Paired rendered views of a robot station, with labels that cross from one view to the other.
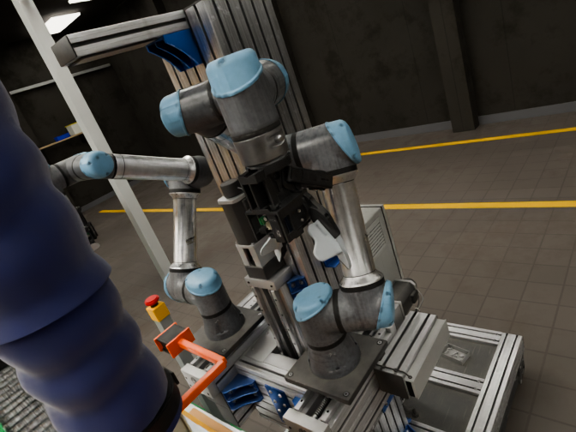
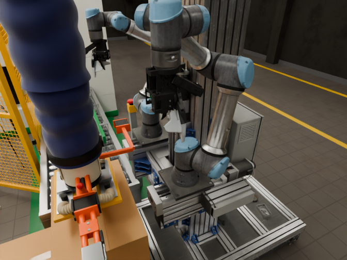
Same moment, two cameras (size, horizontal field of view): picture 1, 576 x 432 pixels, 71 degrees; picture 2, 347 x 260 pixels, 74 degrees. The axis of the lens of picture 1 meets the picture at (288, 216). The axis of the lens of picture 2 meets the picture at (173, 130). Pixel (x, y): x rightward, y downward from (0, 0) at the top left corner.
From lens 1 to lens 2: 0.21 m
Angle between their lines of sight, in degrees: 19
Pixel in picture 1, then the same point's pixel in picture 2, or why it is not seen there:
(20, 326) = (35, 86)
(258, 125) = (162, 46)
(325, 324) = (184, 159)
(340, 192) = (225, 99)
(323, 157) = (226, 75)
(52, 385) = (43, 118)
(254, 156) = (155, 61)
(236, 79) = (159, 14)
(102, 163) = (121, 22)
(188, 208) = not seen: hidden behind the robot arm
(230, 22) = not seen: outside the picture
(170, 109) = (139, 12)
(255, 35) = not seen: outside the picture
